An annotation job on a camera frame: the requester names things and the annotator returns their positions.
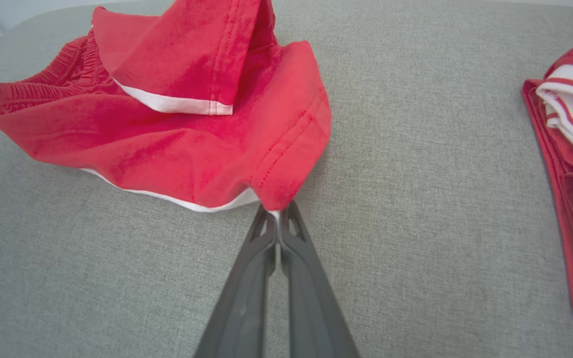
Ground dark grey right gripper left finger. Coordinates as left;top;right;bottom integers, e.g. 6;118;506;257
193;205;279;358

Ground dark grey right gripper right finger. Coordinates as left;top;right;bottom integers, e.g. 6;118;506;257
279;200;360;358

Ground red white-trimmed shorts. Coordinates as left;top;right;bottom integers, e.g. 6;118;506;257
0;0;332;214

